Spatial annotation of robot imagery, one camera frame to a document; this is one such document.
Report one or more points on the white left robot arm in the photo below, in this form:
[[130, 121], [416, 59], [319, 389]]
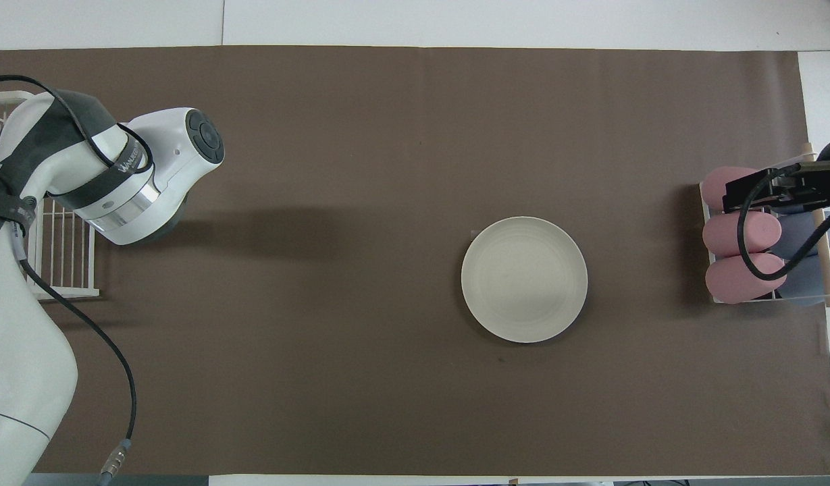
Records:
[[23, 337]]

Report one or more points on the pink plastic cup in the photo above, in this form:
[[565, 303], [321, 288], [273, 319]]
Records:
[[725, 283], [722, 236], [713, 185]]

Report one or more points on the blue plastic cup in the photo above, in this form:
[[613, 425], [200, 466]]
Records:
[[803, 287], [796, 233]]

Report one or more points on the cup rack with wooden rod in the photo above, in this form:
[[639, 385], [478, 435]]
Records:
[[823, 270]]

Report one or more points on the brown table mat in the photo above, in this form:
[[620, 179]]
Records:
[[387, 169]]

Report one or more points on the cream round plate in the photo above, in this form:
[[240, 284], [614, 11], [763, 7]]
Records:
[[524, 279]]

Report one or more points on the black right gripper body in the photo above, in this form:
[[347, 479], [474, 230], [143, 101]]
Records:
[[820, 185]]

